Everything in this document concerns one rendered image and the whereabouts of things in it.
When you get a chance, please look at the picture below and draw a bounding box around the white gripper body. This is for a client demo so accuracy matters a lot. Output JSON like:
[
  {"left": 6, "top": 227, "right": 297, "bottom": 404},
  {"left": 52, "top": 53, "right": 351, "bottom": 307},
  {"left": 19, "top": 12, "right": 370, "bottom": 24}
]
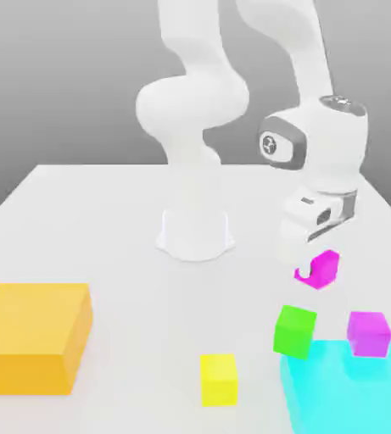
[{"left": 276, "top": 216, "right": 354, "bottom": 270}]

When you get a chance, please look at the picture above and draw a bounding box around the small green cube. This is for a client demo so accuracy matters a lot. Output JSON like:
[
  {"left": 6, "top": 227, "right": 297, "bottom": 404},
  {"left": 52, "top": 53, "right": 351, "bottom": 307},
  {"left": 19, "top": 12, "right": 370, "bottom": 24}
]
[{"left": 272, "top": 303, "right": 318, "bottom": 361}]

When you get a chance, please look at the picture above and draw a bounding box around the large orange box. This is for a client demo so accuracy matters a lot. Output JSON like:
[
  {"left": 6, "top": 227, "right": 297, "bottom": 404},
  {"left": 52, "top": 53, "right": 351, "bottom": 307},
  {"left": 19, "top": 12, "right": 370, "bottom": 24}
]
[{"left": 0, "top": 282, "right": 94, "bottom": 397}]

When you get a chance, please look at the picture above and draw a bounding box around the large cyan box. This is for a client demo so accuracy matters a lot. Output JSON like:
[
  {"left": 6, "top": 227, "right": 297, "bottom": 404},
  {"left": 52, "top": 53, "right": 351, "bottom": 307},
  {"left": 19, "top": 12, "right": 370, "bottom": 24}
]
[{"left": 278, "top": 338, "right": 391, "bottom": 434}]

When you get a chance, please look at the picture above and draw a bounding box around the small purple cube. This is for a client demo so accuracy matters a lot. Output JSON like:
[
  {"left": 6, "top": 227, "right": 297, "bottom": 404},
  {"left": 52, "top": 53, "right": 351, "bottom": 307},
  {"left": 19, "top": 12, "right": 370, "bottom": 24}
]
[{"left": 346, "top": 310, "right": 391, "bottom": 359}]

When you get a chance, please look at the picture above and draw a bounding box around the small yellow cube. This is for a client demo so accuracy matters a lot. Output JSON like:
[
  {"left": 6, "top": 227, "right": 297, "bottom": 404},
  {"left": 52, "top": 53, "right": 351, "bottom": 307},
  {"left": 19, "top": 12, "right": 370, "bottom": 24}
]
[{"left": 199, "top": 353, "right": 239, "bottom": 408}]

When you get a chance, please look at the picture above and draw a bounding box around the small magenta cube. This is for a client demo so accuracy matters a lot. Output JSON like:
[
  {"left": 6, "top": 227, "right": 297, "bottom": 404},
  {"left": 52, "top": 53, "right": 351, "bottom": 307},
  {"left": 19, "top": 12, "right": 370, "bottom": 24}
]
[{"left": 293, "top": 249, "right": 341, "bottom": 292}]

